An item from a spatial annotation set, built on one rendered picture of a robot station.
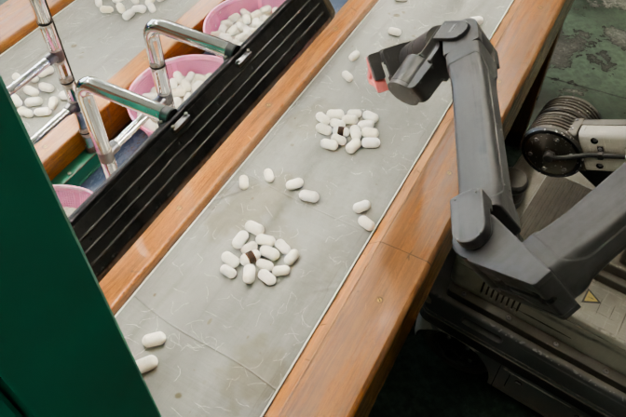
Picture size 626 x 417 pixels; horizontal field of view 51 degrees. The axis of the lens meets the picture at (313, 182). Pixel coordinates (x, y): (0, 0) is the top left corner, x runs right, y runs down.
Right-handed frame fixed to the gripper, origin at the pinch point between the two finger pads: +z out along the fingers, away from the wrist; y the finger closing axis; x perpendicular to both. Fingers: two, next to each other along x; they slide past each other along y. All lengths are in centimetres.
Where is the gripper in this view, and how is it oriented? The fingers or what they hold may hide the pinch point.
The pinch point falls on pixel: (393, 72)
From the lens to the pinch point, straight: 123.1
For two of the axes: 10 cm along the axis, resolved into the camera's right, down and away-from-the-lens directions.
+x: -3.3, -9.4, -0.2
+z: -2.7, 0.7, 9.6
